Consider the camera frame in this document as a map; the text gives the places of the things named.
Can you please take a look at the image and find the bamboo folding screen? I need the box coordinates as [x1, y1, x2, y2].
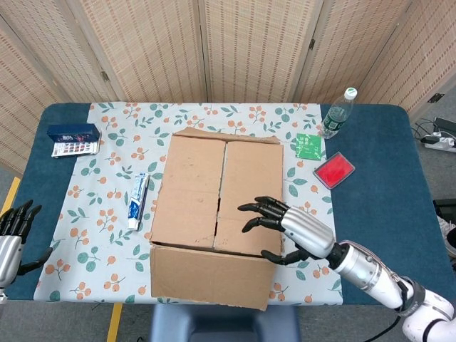
[0, 0, 456, 179]

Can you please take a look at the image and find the grey sneaker shoe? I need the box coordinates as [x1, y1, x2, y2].
[437, 213, 456, 256]

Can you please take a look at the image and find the red ink pad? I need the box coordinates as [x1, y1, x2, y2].
[313, 151, 356, 189]

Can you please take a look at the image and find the floral patterned tablecloth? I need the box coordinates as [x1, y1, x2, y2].
[33, 102, 344, 306]

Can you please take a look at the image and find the blue white toothpaste tube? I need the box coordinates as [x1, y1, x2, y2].
[127, 172, 150, 231]

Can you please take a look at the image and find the white watercolour paint palette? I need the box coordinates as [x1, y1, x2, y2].
[51, 137, 103, 158]

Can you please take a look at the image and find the dark pen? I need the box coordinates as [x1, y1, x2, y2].
[137, 175, 150, 229]

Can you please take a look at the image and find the black floor device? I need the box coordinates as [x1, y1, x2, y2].
[432, 198, 456, 218]

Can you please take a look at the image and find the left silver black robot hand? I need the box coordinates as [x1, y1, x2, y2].
[0, 199, 53, 289]

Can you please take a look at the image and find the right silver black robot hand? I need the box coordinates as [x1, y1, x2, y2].
[237, 195, 337, 266]

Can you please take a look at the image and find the clear plastic water bottle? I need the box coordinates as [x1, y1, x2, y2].
[319, 86, 358, 140]

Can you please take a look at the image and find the dark blue rectangular box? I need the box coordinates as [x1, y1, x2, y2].
[47, 123, 101, 143]

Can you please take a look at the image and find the brown cardboard box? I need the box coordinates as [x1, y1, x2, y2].
[148, 127, 286, 311]

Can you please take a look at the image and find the white power strip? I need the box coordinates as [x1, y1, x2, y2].
[420, 131, 456, 153]

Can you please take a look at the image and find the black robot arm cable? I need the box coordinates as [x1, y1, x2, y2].
[362, 313, 403, 342]

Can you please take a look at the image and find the green paper packet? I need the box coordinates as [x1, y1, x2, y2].
[295, 133, 323, 160]

